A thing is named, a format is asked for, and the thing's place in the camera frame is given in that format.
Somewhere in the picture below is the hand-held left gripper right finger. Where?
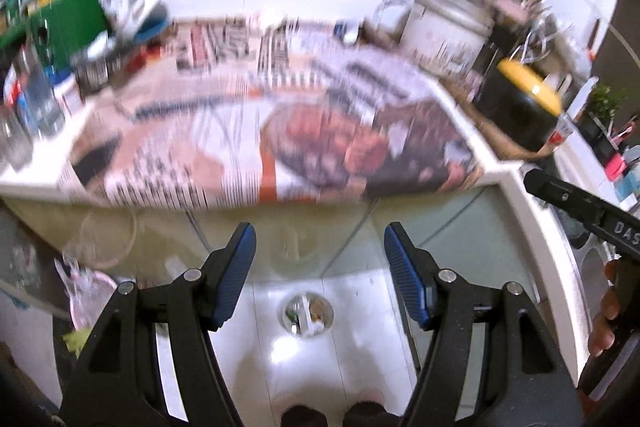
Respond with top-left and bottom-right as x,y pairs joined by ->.
383,221 -> 585,427

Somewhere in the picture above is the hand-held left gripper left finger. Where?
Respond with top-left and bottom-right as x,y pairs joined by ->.
60,222 -> 258,427

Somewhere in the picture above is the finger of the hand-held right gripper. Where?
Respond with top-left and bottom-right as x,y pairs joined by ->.
523,169 -> 640,259

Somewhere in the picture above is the person's right hand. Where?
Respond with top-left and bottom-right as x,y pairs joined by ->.
588,259 -> 624,359

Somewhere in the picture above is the pink box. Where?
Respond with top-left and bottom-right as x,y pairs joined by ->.
604,153 -> 629,181

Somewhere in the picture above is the sink drain strainer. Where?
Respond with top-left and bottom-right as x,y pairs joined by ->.
277,291 -> 335,339

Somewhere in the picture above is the potted green plant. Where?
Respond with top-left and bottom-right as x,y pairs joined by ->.
576,83 -> 632,148

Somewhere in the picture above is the black container with yellow lid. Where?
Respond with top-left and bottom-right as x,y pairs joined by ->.
472,59 -> 564,154

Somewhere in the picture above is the clear plastic bag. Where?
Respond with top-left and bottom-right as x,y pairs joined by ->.
50,206 -> 141,339

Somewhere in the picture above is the person's dark shoe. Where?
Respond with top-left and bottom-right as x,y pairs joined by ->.
287,402 -> 332,427
344,400 -> 402,427

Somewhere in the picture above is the printed paper table cover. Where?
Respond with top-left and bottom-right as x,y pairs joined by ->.
59,18 -> 487,214

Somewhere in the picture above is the white rice cooker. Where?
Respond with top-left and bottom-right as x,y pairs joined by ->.
399,0 -> 497,78

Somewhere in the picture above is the blue enamel cup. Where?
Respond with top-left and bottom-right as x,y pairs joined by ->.
334,20 -> 364,46

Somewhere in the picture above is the clear plastic bottle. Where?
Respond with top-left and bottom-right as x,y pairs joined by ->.
15,46 -> 67,138

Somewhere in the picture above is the blue plastic basin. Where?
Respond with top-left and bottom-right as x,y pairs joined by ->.
134,6 -> 172,42

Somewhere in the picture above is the green box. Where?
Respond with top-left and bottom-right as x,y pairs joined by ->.
27,0 -> 110,74

